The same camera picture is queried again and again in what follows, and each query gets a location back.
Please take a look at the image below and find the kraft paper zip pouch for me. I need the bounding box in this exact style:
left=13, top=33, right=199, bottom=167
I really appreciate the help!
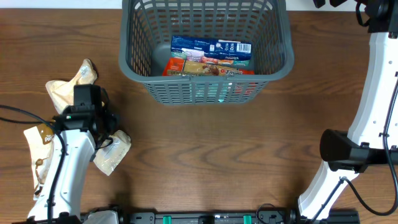
left=94, top=130, right=132, bottom=176

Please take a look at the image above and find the white brown snack bag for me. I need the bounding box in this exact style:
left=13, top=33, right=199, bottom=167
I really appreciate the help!
left=24, top=124, right=54, bottom=201

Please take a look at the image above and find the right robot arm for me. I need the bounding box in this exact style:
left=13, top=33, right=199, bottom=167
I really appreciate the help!
left=286, top=0, right=397, bottom=223

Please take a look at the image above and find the grey plastic mesh basket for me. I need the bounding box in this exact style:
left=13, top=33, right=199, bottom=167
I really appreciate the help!
left=119, top=0, right=294, bottom=105

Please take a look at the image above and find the light teal wipes packet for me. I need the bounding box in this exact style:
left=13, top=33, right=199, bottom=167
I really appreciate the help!
left=195, top=83, right=232, bottom=103

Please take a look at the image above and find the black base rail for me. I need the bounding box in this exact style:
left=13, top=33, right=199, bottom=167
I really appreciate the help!
left=80, top=203, right=361, bottom=224

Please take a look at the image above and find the orange San Remo spaghetti pack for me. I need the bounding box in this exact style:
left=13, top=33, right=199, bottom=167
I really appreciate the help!
left=162, top=58, right=254, bottom=77

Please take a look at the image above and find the Kleenex tissue multipack box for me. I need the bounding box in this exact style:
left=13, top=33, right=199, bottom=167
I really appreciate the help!
left=170, top=35, right=252, bottom=67

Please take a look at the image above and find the beige pouch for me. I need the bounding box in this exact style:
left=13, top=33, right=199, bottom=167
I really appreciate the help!
left=45, top=58, right=98, bottom=114

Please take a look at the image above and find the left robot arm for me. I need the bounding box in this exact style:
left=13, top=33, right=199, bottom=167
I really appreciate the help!
left=27, top=84, right=119, bottom=223

